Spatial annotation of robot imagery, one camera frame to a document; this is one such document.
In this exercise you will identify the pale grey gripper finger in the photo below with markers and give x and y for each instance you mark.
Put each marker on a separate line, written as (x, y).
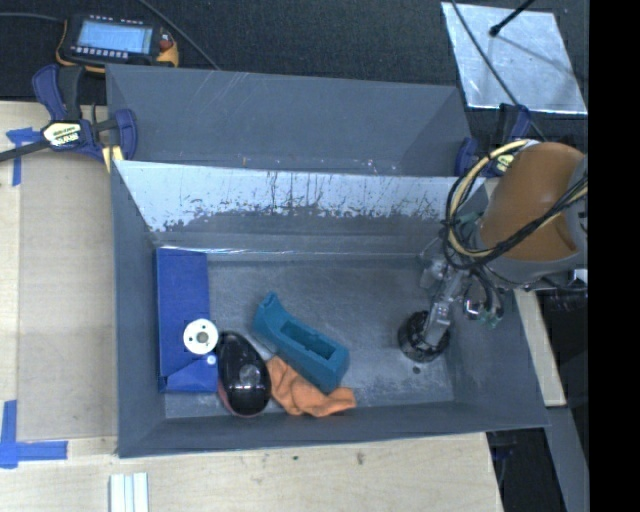
(442, 327)
(430, 334)

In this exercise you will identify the black round ribbed cup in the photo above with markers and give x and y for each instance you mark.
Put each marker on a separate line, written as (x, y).
(412, 332)

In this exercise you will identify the grey metal bin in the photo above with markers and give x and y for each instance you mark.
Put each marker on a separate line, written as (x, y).
(310, 300)

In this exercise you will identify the teal plastic holder block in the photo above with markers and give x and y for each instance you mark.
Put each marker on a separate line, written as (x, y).
(295, 340)

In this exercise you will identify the orange cloth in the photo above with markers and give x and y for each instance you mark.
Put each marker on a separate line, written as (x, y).
(305, 395)

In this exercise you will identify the black oval case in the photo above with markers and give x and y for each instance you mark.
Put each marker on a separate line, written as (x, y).
(242, 380)

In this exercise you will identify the white round disc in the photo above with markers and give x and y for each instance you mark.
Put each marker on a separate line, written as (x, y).
(201, 337)

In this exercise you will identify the black cylinder on white bracket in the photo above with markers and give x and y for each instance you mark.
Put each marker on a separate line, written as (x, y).
(471, 307)

